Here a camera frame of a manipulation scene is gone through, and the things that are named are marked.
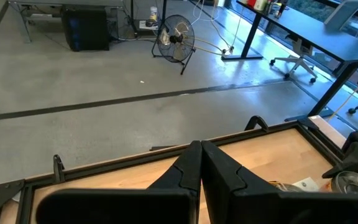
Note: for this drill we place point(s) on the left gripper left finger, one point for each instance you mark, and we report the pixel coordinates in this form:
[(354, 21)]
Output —
[(179, 180)]

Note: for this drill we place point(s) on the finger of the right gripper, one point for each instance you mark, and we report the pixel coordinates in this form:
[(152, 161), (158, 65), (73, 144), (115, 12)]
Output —
[(353, 155)]

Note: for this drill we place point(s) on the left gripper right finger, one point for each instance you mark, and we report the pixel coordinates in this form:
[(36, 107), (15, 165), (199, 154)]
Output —
[(222, 180)]

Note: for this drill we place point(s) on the black table clamp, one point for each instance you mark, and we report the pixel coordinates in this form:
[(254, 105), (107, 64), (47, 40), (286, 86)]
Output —
[(58, 168), (256, 122)]

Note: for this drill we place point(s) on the white office chair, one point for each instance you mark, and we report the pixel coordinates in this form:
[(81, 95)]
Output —
[(298, 59)]

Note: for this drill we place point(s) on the black desk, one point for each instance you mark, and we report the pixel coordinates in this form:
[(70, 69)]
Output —
[(322, 40)]

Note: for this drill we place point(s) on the black floor fan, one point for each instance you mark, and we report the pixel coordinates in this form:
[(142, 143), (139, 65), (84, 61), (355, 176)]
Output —
[(176, 39)]

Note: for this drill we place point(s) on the grey angled panel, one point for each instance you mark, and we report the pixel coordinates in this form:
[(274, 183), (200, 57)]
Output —
[(343, 12)]

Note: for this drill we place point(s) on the white green bottle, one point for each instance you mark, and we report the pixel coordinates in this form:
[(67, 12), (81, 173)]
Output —
[(261, 3)]

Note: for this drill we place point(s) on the black computer tower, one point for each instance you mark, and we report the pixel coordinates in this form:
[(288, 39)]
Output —
[(85, 29)]

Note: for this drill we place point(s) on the red can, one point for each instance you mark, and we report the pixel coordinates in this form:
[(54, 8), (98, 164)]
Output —
[(251, 2)]

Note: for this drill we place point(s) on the grey metal desk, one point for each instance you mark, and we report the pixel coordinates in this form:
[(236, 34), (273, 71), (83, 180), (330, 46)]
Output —
[(67, 2)]

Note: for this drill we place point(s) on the black aluminium table frame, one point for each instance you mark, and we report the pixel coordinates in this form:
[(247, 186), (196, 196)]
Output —
[(104, 168)]

